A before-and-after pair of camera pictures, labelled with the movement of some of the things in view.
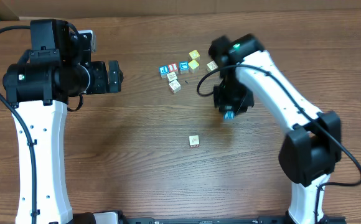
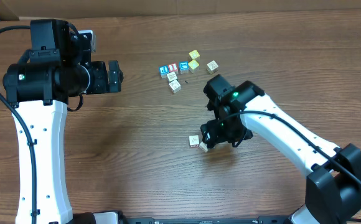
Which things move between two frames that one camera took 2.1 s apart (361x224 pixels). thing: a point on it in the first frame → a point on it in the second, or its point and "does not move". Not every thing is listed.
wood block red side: x=175 y=86 does not move
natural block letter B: x=193 y=140 does not move
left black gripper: x=114 y=76 does not move
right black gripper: x=232 y=101 → x=208 y=137
